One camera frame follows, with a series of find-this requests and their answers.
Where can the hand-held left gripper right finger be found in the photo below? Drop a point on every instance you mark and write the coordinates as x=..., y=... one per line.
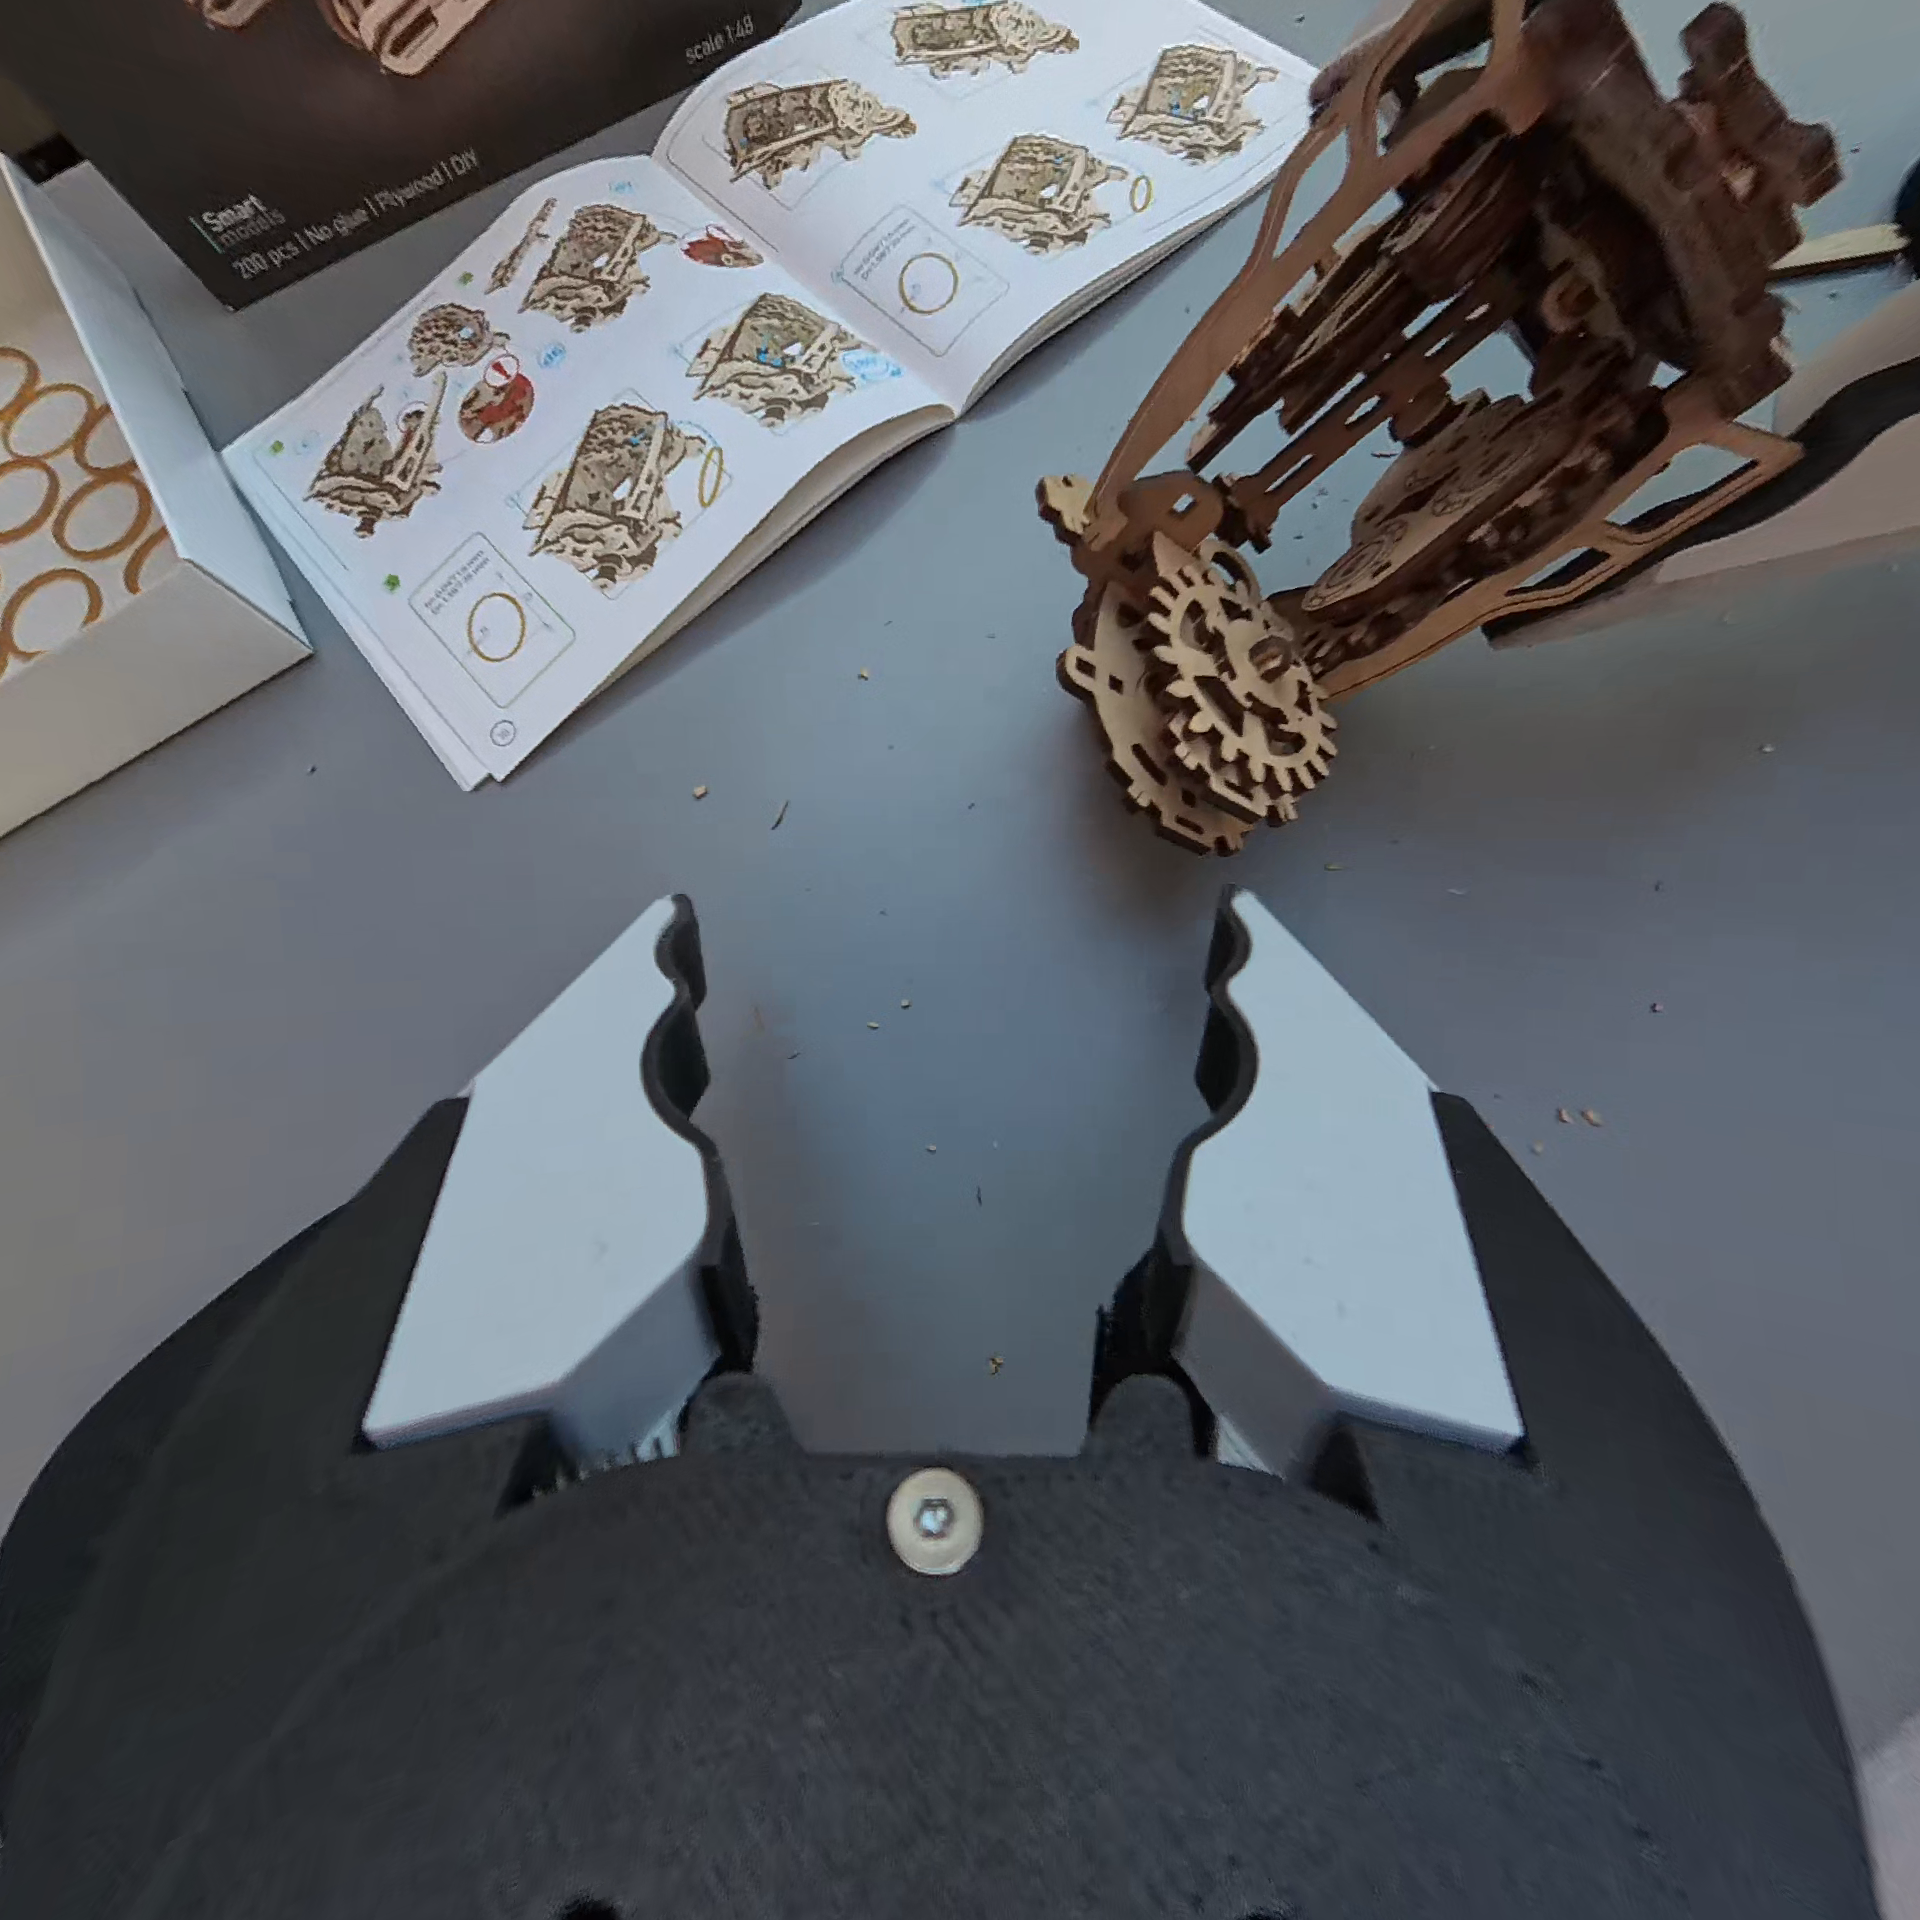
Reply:
x=1336, y=1228

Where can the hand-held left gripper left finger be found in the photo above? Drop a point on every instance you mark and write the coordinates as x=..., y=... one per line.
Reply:
x=556, y=1228

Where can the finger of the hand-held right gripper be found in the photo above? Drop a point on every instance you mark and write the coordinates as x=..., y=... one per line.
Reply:
x=1837, y=380
x=1799, y=526

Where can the wooden mechanical model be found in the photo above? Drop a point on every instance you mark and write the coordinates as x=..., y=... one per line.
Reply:
x=1500, y=301

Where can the wooden gear assembly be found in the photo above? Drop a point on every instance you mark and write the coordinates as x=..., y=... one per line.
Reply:
x=1202, y=706

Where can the white cardboard tray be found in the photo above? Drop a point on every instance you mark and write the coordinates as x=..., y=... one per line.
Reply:
x=196, y=630

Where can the pile of yellow rubber bands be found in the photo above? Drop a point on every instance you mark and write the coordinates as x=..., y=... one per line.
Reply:
x=92, y=508

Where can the open instruction booklet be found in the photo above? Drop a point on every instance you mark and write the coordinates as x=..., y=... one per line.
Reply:
x=841, y=376

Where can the dark model kit box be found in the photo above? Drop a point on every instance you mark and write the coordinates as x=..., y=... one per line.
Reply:
x=449, y=150

